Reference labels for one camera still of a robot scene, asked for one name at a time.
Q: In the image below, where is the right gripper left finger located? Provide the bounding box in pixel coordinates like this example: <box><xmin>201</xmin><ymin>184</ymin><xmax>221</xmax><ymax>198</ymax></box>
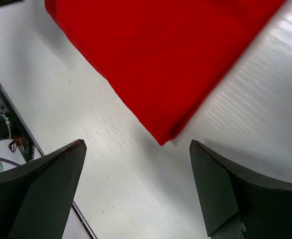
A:
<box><xmin>0</xmin><ymin>139</ymin><xmax>87</xmax><ymax>239</ymax></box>

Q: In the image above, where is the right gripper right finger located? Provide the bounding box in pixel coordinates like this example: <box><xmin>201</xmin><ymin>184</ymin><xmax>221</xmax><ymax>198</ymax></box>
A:
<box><xmin>190</xmin><ymin>140</ymin><xmax>292</xmax><ymax>239</ymax></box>

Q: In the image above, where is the red t shirt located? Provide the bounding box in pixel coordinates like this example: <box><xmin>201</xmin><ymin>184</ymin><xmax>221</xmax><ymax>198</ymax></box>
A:
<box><xmin>45</xmin><ymin>0</ymin><xmax>283</xmax><ymax>145</ymax></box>

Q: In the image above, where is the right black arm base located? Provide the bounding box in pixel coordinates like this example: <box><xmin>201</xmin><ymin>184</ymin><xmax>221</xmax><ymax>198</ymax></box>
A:
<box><xmin>0</xmin><ymin>86</ymin><xmax>35</xmax><ymax>162</ymax></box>

